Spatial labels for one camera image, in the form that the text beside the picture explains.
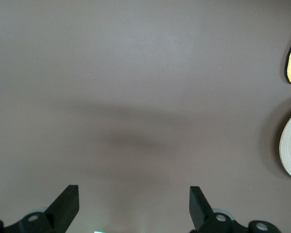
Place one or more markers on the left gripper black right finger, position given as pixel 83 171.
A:
pixel 200 213

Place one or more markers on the brown table cover sheet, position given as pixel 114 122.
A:
pixel 135 72

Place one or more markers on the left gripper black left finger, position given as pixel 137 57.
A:
pixel 63 211

